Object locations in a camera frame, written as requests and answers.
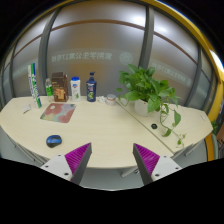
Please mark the black round cable grommet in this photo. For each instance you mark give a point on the black round cable grommet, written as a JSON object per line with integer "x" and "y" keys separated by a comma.
{"x": 154, "y": 126}

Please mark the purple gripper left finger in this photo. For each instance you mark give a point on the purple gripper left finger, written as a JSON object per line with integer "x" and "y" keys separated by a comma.
{"x": 70, "y": 166}

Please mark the green potted plant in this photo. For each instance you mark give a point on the green potted plant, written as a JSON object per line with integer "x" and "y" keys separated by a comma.
{"x": 140, "y": 85}

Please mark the brown carton box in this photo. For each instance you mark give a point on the brown carton box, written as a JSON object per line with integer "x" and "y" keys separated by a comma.
{"x": 60, "y": 87}

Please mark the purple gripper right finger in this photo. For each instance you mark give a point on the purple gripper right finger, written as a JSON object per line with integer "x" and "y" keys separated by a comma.
{"x": 151, "y": 166}

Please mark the white plant pot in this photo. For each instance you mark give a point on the white plant pot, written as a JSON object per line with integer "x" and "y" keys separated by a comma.
{"x": 141, "y": 108}

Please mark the small green bottle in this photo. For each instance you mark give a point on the small green bottle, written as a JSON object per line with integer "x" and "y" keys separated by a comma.
{"x": 48, "y": 86}

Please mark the small white jar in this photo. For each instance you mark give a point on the small white jar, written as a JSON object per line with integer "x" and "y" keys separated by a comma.
{"x": 110, "y": 99}

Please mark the small white packet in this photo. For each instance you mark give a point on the small white packet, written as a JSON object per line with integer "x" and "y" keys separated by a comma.
{"x": 26, "y": 108}

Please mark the blue pump shampoo bottle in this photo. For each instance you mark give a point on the blue pump shampoo bottle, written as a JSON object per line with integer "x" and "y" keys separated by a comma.
{"x": 91, "y": 88}

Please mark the blue black computer mouse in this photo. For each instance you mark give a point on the blue black computer mouse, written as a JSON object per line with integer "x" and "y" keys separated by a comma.
{"x": 53, "y": 141}

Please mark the crumpled white paper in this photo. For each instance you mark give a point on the crumpled white paper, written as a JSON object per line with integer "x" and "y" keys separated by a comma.
{"x": 101, "y": 99}

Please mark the green white tall box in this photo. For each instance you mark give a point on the green white tall box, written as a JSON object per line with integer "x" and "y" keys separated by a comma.
{"x": 33, "y": 86}

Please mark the white lotion bottle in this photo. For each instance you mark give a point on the white lotion bottle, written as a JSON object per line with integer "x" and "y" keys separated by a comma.
{"x": 75, "y": 88}

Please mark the floral mouse pad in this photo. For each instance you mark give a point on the floral mouse pad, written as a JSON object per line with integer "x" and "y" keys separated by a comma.
{"x": 58, "y": 112}

